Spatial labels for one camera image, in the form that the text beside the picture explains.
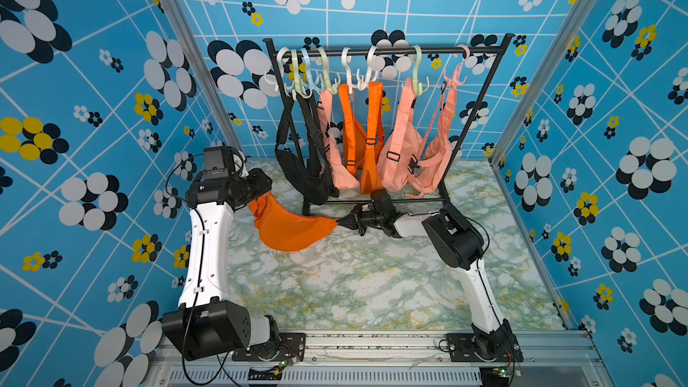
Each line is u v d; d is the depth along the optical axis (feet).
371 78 2.48
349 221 2.96
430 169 3.34
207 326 1.33
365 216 2.93
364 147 2.81
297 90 2.41
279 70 2.34
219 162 1.80
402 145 2.77
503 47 2.23
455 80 2.47
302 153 3.15
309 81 2.46
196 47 2.77
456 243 1.93
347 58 2.20
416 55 2.23
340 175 2.96
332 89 2.44
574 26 2.56
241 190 2.10
